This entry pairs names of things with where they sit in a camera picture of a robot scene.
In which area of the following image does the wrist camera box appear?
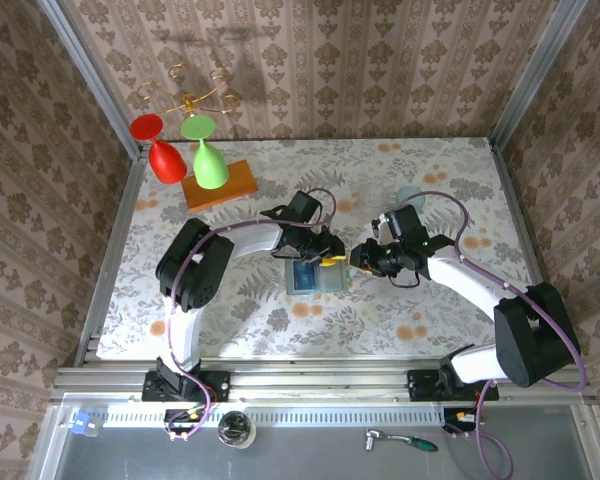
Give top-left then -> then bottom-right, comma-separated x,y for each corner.
372,203 -> 454,249
259,189 -> 325,226

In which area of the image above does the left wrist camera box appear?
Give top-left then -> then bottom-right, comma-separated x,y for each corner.
259,189 -> 325,226

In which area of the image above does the blue plastic connector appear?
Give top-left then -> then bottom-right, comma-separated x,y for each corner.
71,410 -> 104,437

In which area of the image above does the red plastic wine glass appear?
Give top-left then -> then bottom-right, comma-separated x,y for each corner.
129,113 -> 189,185

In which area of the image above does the white perforated cable tray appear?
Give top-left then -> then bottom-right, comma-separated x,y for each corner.
102,403 -> 449,429

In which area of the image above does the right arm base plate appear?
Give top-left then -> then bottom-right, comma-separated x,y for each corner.
407,368 -> 500,403

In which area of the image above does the green plastic wine glass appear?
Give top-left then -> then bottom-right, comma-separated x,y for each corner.
179,113 -> 230,190

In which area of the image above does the green card holder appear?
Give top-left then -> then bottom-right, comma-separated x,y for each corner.
284,257 -> 355,296

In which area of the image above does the teal textured plastic cup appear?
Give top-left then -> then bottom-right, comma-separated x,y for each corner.
395,185 -> 427,209

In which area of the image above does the blue credit card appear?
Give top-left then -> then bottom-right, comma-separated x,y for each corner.
290,262 -> 317,292

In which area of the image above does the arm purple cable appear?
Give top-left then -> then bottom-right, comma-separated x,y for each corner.
167,187 -> 338,442
394,190 -> 589,480

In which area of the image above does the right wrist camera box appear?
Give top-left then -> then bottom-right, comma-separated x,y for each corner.
372,203 -> 454,249

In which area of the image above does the gold wire glass rack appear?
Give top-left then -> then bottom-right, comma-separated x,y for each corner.
136,62 -> 241,117

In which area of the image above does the grey metal shelf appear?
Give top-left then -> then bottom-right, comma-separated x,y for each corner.
27,392 -> 600,480

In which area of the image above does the aluminium frame rail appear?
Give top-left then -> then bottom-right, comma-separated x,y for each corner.
49,355 -> 599,405
73,149 -> 150,369
487,137 -> 572,365

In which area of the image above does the ratchet wrench green handle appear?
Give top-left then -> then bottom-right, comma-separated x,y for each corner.
363,428 -> 439,453

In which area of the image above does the wooden rack base block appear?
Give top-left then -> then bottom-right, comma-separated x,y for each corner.
181,159 -> 260,213

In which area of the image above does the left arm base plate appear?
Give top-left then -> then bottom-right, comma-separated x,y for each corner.
142,369 -> 231,403

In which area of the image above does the black wiring connector block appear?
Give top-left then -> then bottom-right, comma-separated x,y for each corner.
442,407 -> 479,435
163,408 -> 204,436

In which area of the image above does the floral tablecloth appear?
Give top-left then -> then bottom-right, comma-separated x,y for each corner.
95,137 -> 556,360

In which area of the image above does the round glass jar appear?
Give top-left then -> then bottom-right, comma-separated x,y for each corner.
217,410 -> 258,450

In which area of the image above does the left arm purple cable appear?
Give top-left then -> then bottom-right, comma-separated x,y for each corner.
167,187 -> 338,442

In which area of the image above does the aluminium frame post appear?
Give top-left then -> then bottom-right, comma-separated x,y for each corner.
35,0 -> 149,160
488,0 -> 590,147

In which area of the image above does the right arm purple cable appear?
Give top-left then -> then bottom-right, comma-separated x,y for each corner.
394,190 -> 589,480

